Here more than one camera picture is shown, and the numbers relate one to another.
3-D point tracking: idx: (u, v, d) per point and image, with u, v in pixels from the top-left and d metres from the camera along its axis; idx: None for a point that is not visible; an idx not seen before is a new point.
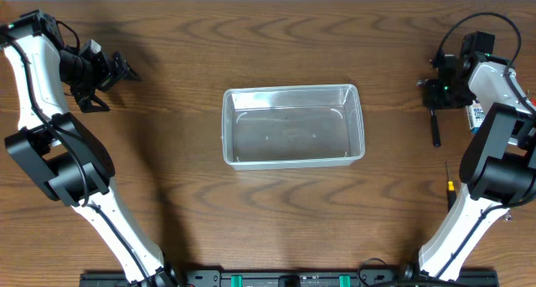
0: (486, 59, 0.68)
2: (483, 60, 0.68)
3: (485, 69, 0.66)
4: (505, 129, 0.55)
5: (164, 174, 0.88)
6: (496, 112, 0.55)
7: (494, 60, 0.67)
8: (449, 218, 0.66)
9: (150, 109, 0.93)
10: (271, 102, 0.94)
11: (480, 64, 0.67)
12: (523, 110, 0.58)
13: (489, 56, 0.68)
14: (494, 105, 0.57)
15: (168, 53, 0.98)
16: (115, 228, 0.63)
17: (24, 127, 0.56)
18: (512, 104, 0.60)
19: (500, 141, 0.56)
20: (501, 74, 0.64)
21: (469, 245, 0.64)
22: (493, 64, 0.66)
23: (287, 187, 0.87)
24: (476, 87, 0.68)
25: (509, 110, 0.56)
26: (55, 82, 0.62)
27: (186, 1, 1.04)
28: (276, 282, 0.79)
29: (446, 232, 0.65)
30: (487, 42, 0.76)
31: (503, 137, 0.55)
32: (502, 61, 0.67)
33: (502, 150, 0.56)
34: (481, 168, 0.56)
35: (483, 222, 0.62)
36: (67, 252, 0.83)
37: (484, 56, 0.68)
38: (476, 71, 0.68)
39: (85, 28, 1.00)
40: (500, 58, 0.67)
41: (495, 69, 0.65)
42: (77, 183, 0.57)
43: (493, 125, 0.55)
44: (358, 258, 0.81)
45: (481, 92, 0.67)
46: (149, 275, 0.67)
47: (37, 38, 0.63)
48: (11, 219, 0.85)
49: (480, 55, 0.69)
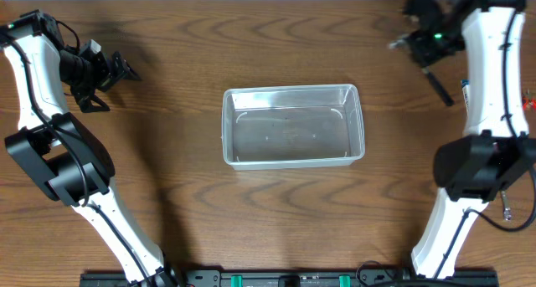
0: None
2: (485, 1, 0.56)
3: (483, 26, 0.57)
4: (481, 161, 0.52)
5: (164, 173, 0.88)
6: (471, 148, 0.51)
7: (499, 2, 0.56)
8: (433, 221, 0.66)
9: (150, 109, 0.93)
10: (271, 102, 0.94)
11: (480, 12, 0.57)
12: (502, 133, 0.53)
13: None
14: (471, 137, 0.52)
15: (168, 53, 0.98)
16: (115, 228, 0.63)
17: (24, 127, 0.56)
18: (495, 118, 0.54)
19: (474, 169, 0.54)
20: (500, 45, 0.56)
21: (458, 244, 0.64)
22: (497, 20, 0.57)
23: (288, 187, 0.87)
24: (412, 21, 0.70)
25: (485, 141, 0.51)
26: (55, 82, 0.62)
27: (185, 1, 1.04)
28: (276, 282, 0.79)
29: (435, 233, 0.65)
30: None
31: (478, 166, 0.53)
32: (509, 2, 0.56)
33: (474, 175, 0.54)
34: (454, 187, 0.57)
35: (467, 222, 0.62)
36: (67, 251, 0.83)
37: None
38: (474, 16, 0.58)
39: (85, 28, 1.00)
40: None
41: (496, 35, 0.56)
42: (77, 182, 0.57)
43: (467, 159, 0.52)
44: (358, 258, 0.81)
45: (472, 47, 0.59)
46: (149, 275, 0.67)
47: (37, 38, 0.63)
48: (11, 219, 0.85)
49: None
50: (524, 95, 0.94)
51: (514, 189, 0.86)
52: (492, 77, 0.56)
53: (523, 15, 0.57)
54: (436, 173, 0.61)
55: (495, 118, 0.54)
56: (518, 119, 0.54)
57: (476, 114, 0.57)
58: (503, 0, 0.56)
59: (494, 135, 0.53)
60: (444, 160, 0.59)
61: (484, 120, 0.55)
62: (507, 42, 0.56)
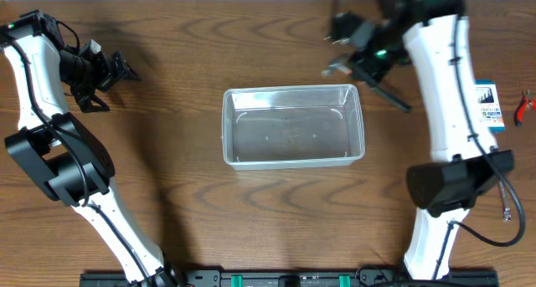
0: (425, 5, 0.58)
2: (425, 12, 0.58)
3: (428, 43, 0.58)
4: (457, 188, 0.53)
5: (164, 173, 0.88)
6: (443, 181, 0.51)
7: (438, 12, 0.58)
8: (420, 231, 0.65)
9: (150, 109, 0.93)
10: (271, 102, 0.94)
11: (421, 28, 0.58)
12: (471, 154, 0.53)
13: None
14: (440, 170, 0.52)
15: (168, 53, 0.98)
16: (115, 228, 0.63)
17: (24, 127, 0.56)
18: (462, 140, 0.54)
19: (451, 192, 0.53)
20: (449, 60, 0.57)
21: (448, 248, 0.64)
22: (441, 33, 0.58)
23: (288, 187, 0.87)
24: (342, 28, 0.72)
25: (456, 171, 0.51)
26: (55, 82, 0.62)
27: (186, 1, 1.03)
28: (276, 282, 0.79)
29: (423, 245, 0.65)
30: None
31: (454, 192, 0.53)
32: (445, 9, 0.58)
33: (452, 197, 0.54)
34: (435, 208, 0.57)
35: (454, 229, 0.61)
36: (67, 252, 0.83)
37: None
38: (415, 31, 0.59)
39: (85, 28, 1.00)
40: (446, 2, 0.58)
41: (442, 48, 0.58)
42: (77, 183, 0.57)
43: (442, 190, 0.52)
44: (358, 258, 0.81)
45: (423, 65, 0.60)
46: (149, 275, 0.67)
47: (37, 38, 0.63)
48: (11, 220, 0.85)
49: (419, 2, 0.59)
50: (524, 95, 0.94)
51: (514, 189, 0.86)
52: (449, 94, 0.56)
53: (464, 23, 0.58)
54: (413, 193, 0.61)
55: (461, 140, 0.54)
56: (484, 135, 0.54)
57: (441, 138, 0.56)
58: (440, 7, 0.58)
59: (464, 158, 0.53)
60: (418, 183, 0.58)
61: (450, 146, 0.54)
62: (455, 56, 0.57)
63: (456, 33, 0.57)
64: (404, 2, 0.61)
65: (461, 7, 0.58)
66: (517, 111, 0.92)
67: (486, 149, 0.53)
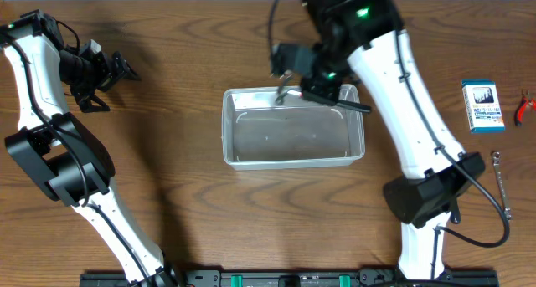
0: (363, 27, 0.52)
2: (363, 33, 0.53)
3: (373, 63, 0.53)
4: (437, 202, 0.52)
5: (163, 174, 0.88)
6: (423, 199, 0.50)
7: (375, 32, 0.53)
8: (407, 239, 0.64)
9: (150, 109, 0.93)
10: (271, 102, 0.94)
11: (363, 51, 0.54)
12: (442, 166, 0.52)
13: (363, 16, 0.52)
14: (418, 189, 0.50)
15: (167, 53, 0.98)
16: (115, 228, 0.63)
17: (24, 127, 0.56)
18: (429, 154, 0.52)
19: (430, 207, 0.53)
20: (399, 76, 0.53)
21: (440, 250, 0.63)
22: (384, 51, 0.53)
23: (288, 187, 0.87)
24: (277, 60, 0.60)
25: (433, 187, 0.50)
26: (55, 82, 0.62)
27: (186, 1, 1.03)
28: (276, 282, 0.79)
29: (414, 254, 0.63)
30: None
31: (435, 205, 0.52)
32: (383, 25, 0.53)
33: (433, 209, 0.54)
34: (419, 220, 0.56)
35: (440, 233, 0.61)
36: (67, 252, 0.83)
37: (356, 21, 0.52)
38: (356, 53, 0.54)
39: (85, 29, 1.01)
40: (382, 18, 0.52)
41: (389, 66, 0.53)
42: (76, 183, 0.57)
43: (423, 207, 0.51)
44: (358, 258, 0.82)
45: (372, 84, 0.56)
46: (149, 274, 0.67)
47: (37, 38, 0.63)
48: (11, 220, 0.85)
49: (357, 26, 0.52)
50: (524, 95, 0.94)
51: (514, 189, 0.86)
52: (406, 111, 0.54)
53: (403, 34, 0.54)
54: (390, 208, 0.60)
55: (428, 154, 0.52)
56: (449, 143, 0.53)
57: (408, 155, 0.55)
58: (377, 27, 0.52)
59: (436, 172, 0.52)
60: (394, 200, 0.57)
61: (420, 163, 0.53)
62: (404, 72, 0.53)
63: (399, 47, 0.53)
64: (341, 28, 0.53)
65: (398, 18, 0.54)
66: (517, 111, 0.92)
67: (455, 157, 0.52)
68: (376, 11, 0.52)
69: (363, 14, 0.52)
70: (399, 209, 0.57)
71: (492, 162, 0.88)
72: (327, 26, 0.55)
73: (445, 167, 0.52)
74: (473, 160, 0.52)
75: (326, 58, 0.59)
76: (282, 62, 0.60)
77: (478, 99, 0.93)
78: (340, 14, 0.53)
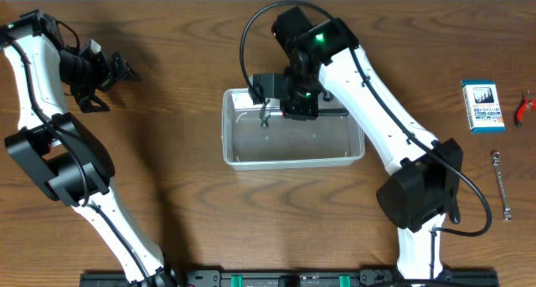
0: (322, 49, 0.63)
2: (323, 54, 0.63)
3: (337, 75, 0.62)
4: (421, 190, 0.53)
5: (163, 174, 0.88)
6: (403, 186, 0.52)
7: (334, 50, 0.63)
8: (404, 242, 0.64)
9: (150, 109, 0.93)
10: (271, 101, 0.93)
11: (326, 66, 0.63)
12: (417, 154, 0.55)
13: (321, 41, 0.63)
14: (395, 177, 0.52)
15: (168, 53, 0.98)
16: (115, 228, 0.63)
17: (24, 127, 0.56)
18: (402, 145, 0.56)
19: (417, 199, 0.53)
20: (361, 83, 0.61)
21: (437, 251, 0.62)
22: (344, 65, 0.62)
23: (288, 187, 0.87)
24: (258, 90, 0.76)
25: (410, 173, 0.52)
26: (55, 82, 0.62)
27: (186, 1, 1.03)
28: (276, 282, 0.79)
29: (410, 256, 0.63)
30: (291, 21, 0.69)
31: (420, 195, 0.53)
32: (341, 44, 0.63)
33: (421, 203, 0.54)
34: (414, 222, 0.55)
35: (437, 235, 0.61)
36: (67, 252, 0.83)
37: (315, 45, 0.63)
38: (322, 71, 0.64)
39: (85, 29, 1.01)
40: (337, 40, 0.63)
41: (352, 75, 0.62)
42: (77, 183, 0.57)
43: (407, 196, 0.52)
44: (358, 258, 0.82)
45: (341, 95, 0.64)
46: (149, 274, 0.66)
47: (37, 38, 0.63)
48: (11, 219, 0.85)
49: (316, 49, 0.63)
50: (524, 95, 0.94)
51: (515, 189, 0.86)
52: (373, 112, 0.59)
53: (359, 48, 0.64)
54: (389, 218, 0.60)
55: (402, 145, 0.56)
56: (420, 132, 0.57)
57: (384, 151, 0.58)
58: (335, 47, 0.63)
59: (413, 161, 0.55)
60: (388, 204, 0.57)
61: (396, 156, 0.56)
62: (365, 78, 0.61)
63: (357, 58, 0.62)
64: (305, 53, 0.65)
65: (350, 37, 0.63)
66: (517, 111, 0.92)
67: (427, 145, 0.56)
68: (330, 35, 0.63)
69: (320, 39, 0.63)
70: (394, 212, 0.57)
71: (492, 162, 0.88)
72: (294, 53, 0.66)
73: (421, 156, 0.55)
74: (441, 146, 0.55)
75: (299, 81, 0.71)
76: (261, 93, 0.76)
77: (478, 98, 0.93)
78: (303, 44, 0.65)
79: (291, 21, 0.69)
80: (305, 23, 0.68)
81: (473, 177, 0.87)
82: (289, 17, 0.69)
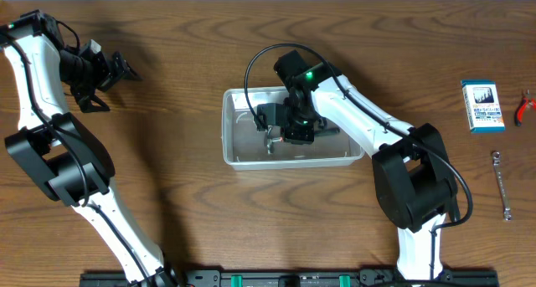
0: (313, 83, 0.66)
2: (314, 86, 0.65)
3: (321, 94, 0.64)
4: (404, 173, 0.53)
5: (163, 174, 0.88)
6: (382, 166, 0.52)
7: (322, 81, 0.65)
8: (404, 242, 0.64)
9: (150, 109, 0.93)
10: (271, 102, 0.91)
11: (314, 92, 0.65)
12: (393, 140, 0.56)
13: (311, 77, 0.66)
14: (374, 161, 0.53)
15: (168, 53, 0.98)
16: (115, 228, 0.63)
17: (24, 127, 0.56)
18: (380, 135, 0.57)
19: (404, 185, 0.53)
20: (342, 97, 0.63)
21: (437, 251, 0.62)
22: (327, 86, 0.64)
23: (288, 187, 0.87)
24: (260, 119, 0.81)
25: (389, 156, 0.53)
26: (55, 83, 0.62)
27: (186, 1, 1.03)
28: (276, 282, 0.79)
29: (411, 256, 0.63)
30: (290, 59, 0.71)
31: (405, 179, 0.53)
32: (327, 76, 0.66)
33: (412, 191, 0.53)
34: (413, 215, 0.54)
35: (437, 235, 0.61)
36: (67, 252, 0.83)
37: (306, 79, 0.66)
38: (315, 100, 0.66)
39: (85, 28, 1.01)
40: (324, 73, 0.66)
41: (332, 90, 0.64)
42: (77, 182, 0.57)
43: (389, 177, 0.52)
44: (358, 258, 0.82)
45: (327, 112, 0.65)
46: (149, 274, 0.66)
47: (37, 38, 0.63)
48: (11, 220, 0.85)
49: (307, 83, 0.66)
50: (524, 95, 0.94)
51: (515, 189, 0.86)
52: (353, 114, 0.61)
53: (342, 74, 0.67)
54: (395, 222, 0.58)
55: (380, 135, 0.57)
56: (396, 122, 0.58)
57: (368, 146, 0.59)
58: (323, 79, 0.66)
59: (390, 144, 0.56)
60: (387, 203, 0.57)
61: (375, 142, 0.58)
62: (345, 91, 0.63)
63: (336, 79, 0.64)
64: (301, 90, 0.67)
65: (335, 69, 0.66)
66: (517, 111, 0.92)
67: (404, 131, 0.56)
68: (318, 70, 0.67)
69: (309, 75, 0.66)
70: (393, 207, 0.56)
71: (492, 162, 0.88)
72: (292, 91, 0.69)
73: (398, 140, 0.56)
74: (418, 130, 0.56)
75: (297, 110, 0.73)
76: (264, 120, 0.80)
77: (478, 98, 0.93)
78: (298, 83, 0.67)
79: (289, 59, 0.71)
80: (300, 61, 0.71)
81: (473, 176, 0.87)
82: (284, 57, 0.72)
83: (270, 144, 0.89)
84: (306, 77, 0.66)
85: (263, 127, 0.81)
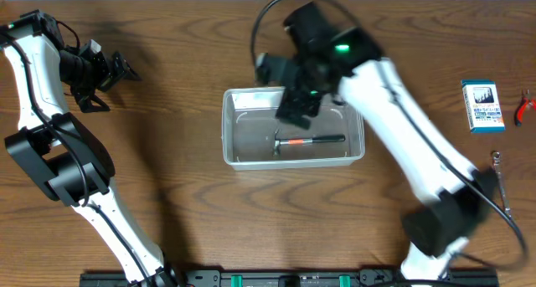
0: (345, 60, 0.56)
2: (347, 67, 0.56)
3: (360, 92, 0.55)
4: (460, 228, 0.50)
5: (163, 174, 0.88)
6: (436, 214, 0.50)
7: (358, 63, 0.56)
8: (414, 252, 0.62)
9: (150, 109, 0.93)
10: (272, 102, 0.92)
11: (348, 79, 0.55)
12: (452, 183, 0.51)
13: (344, 51, 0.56)
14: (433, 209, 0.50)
15: (167, 53, 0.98)
16: (115, 228, 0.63)
17: (24, 127, 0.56)
18: (437, 171, 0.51)
19: (452, 236, 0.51)
20: (389, 100, 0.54)
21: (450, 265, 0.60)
22: (369, 80, 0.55)
23: (288, 187, 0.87)
24: (265, 72, 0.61)
25: (449, 205, 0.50)
26: (55, 82, 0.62)
27: (186, 0, 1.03)
28: (276, 282, 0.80)
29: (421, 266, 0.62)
30: (311, 20, 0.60)
31: (456, 232, 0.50)
32: (366, 57, 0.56)
33: (456, 239, 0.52)
34: (443, 253, 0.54)
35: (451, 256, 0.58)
36: (67, 252, 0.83)
37: (337, 55, 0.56)
38: (344, 87, 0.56)
39: (85, 28, 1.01)
40: (360, 51, 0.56)
41: (378, 92, 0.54)
42: (77, 182, 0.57)
43: (444, 229, 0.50)
44: (358, 258, 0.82)
45: (363, 111, 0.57)
46: (149, 274, 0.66)
47: (37, 38, 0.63)
48: (11, 219, 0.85)
49: (339, 60, 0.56)
50: (524, 95, 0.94)
51: (515, 190, 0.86)
52: (402, 127, 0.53)
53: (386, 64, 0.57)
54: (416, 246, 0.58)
55: (435, 171, 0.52)
56: (456, 158, 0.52)
57: (414, 174, 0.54)
58: (359, 58, 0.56)
59: (450, 191, 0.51)
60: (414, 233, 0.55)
61: (427, 179, 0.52)
62: (394, 94, 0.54)
63: (383, 74, 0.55)
64: (326, 65, 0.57)
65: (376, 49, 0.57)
66: (517, 111, 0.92)
67: (464, 174, 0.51)
68: (353, 47, 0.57)
69: (343, 49, 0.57)
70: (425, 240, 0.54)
71: (492, 162, 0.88)
72: (313, 63, 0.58)
73: (458, 186, 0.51)
74: (478, 175, 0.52)
75: (310, 79, 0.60)
76: (268, 74, 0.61)
77: (478, 98, 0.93)
78: (322, 50, 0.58)
79: (308, 16, 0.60)
80: (324, 24, 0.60)
81: None
82: (304, 15, 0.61)
83: (277, 145, 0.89)
84: (336, 47, 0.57)
85: (265, 82, 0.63)
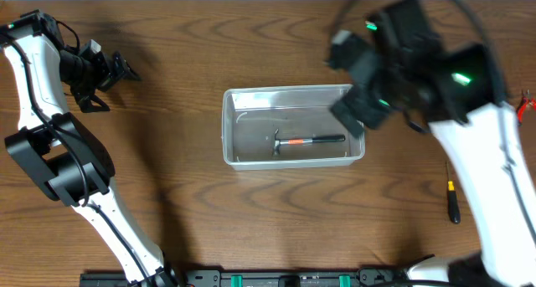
0: (461, 96, 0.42)
2: (463, 104, 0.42)
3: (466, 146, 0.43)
4: None
5: (163, 174, 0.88)
6: None
7: (476, 107, 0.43)
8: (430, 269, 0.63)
9: (150, 109, 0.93)
10: (272, 101, 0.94)
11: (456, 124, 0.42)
12: None
13: (463, 84, 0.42)
14: None
15: (168, 53, 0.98)
16: (115, 228, 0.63)
17: (24, 127, 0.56)
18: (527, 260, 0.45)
19: None
20: (502, 167, 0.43)
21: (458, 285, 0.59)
22: (485, 134, 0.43)
23: (288, 187, 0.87)
24: (337, 53, 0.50)
25: None
26: (55, 82, 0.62)
27: (186, 1, 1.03)
28: (276, 282, 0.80)
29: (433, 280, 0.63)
30: (416, 26, 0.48)
31: None
32: (487, 99, 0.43)
33: None
34: None
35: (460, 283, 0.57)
36: (67, 252, 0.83)
37: (453, 87, 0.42)
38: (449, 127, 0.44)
39: (85, 28, 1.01)
40: (483, 87, 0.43)
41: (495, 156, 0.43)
42: (77, 182, 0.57)
43: None
44: (358, 258, 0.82)
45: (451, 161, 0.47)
46: (149, 274, 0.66)
47: (37, 38, 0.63)
48: (11, 220, 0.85)
49: (454, 94, 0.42)
50: (524, 94, 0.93)
51: None
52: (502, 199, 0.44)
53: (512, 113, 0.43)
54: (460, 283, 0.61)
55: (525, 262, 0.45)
56: None
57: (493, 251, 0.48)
58: (477, 98, 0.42)
59: None
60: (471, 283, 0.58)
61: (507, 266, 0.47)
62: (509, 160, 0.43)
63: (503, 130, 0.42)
64: (433, 90, 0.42)
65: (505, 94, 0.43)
66: (517, 110, 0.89)
67: None
68: (476, 79, 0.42)
69: (463, 80, 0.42)
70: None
71: None
72: (417, 83, 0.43)
73: None
74: None
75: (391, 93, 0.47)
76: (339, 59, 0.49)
77: None
78: (421, 59, 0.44)
79: (404, 17, 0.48)
80: (432, 35, 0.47)
81: None
82: (414, 22, 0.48)
83: (277, 145, 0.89)
84: (453, 75, 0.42)
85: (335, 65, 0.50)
